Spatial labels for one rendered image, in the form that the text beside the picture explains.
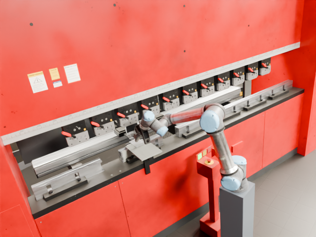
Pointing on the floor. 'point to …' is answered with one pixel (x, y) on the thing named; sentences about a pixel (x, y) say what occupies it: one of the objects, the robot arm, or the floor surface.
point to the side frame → (298, 76)
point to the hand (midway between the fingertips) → (140, 140)
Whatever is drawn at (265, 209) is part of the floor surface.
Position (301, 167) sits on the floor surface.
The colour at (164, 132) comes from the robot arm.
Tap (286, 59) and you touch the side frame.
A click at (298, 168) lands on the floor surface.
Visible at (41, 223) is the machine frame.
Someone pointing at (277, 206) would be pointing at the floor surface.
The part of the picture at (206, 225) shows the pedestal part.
